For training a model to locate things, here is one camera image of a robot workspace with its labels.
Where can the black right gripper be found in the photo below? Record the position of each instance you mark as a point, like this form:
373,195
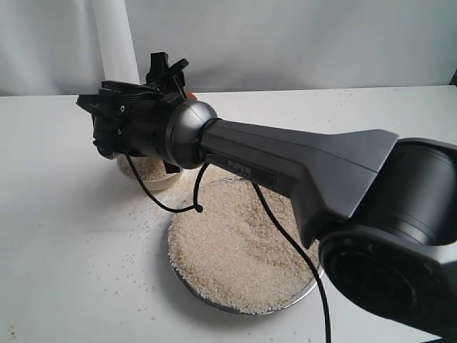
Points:
131,119

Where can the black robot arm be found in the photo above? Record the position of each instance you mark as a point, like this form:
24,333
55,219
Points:
383,209

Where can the cream ceramic rice bowl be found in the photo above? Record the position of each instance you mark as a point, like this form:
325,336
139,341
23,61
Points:
151,171

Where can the round metal rice tray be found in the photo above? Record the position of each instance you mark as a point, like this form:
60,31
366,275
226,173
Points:
232,256

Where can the white rolled backdrop tube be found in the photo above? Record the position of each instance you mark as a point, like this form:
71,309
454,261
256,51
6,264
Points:
114,42

